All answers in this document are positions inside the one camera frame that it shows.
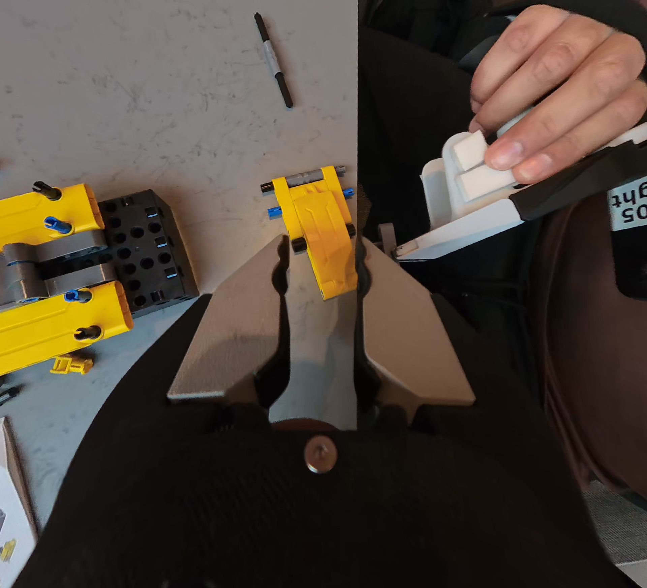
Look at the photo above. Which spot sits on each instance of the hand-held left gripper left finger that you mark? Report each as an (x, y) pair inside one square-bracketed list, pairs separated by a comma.
[(227, 345)]

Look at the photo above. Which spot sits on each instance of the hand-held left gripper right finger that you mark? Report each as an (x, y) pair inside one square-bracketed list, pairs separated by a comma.
[(414, 345)]

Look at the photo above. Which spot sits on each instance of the yellow brick panel piece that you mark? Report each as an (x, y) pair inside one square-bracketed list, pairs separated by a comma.
[(324, 234)]

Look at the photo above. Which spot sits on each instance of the yellow black brick vehicle model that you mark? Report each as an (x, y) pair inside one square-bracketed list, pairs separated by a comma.
[(51, 320)]

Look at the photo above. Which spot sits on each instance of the grey desk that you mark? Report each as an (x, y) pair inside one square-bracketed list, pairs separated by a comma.
[(131, 72)]

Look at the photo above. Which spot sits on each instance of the person's right hand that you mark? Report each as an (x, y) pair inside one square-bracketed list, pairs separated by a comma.
[(566, 83)]

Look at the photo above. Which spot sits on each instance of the small yellow connector brick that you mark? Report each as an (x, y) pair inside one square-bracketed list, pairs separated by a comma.
[(71, 365)]

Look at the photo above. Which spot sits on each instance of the building instruction booklet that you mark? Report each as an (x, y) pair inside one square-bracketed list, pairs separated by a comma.
[(10, 507)]

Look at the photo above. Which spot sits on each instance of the black grey axle rod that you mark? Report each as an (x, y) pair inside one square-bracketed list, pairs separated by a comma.
[(273, 57)]

